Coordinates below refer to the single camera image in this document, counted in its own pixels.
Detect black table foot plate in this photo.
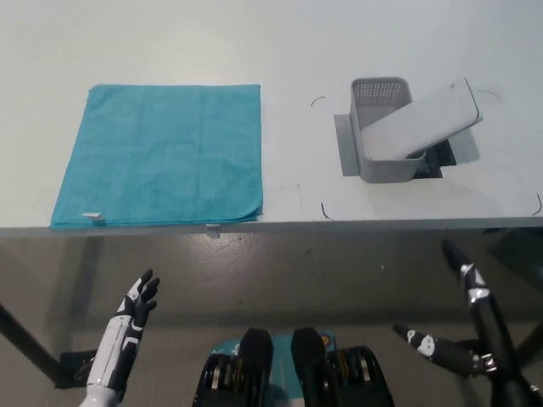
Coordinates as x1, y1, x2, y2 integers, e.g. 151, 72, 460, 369
53, 349, 101, 389

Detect black diagonal table leg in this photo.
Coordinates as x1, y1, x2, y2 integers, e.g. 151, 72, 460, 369
0, 300, 60, 376

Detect white calculator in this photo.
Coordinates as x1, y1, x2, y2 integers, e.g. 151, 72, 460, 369
359, 77, 484, 161

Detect grey perforated plastic basket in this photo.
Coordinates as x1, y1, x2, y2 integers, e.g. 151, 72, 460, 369
350, 76, 428, 185

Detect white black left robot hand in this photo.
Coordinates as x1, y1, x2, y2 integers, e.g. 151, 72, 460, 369
86, 269, 162, 389

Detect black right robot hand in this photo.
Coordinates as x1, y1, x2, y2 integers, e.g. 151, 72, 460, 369
393, 239, 543, 407

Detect teal microfibre cloth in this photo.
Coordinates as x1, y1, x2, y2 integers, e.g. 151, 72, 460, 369
49, 83, 264, 231

